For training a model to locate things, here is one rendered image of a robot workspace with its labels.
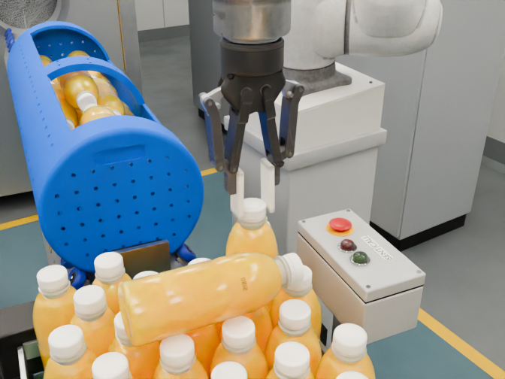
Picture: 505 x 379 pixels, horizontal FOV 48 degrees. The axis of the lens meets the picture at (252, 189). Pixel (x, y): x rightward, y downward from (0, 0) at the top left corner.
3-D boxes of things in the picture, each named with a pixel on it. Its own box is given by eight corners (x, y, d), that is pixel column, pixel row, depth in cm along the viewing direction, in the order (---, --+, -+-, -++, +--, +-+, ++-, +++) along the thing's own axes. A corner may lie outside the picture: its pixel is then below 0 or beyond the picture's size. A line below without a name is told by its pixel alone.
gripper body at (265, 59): (271, 25, 71) (270, 96, 76) (207, 31, 68) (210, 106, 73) (299, 38, 65) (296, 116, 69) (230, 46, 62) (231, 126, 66)
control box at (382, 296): (345, 256, 101) (349, 206, 96) (417, 328, 85) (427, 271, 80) (294, 270, 98) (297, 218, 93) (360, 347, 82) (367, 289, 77)
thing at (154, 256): (170, 292, 104) (164, 234, 98) (173, 300, 102) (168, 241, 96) (114, 307, 100) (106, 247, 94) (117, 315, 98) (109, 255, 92)
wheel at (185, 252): (179, 236, 109) (171, 244, 109) (186, 249, 106) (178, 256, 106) (193, 248, 112) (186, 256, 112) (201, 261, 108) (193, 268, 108)
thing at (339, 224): (343, 220, 93) (344, 214, 92) (355, 231, 90) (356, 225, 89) (324, 225, 91) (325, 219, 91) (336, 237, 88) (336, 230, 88)
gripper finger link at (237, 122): (255, 90, 68) (245, 89, 67) (239, 177, 72) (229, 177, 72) (243, 81, 71) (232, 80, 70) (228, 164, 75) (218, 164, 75)
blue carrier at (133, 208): (113, 108, 180) (101, 16, 167) (209, 255, 110) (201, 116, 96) (17, 122, 170) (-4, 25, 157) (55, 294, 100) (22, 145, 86)
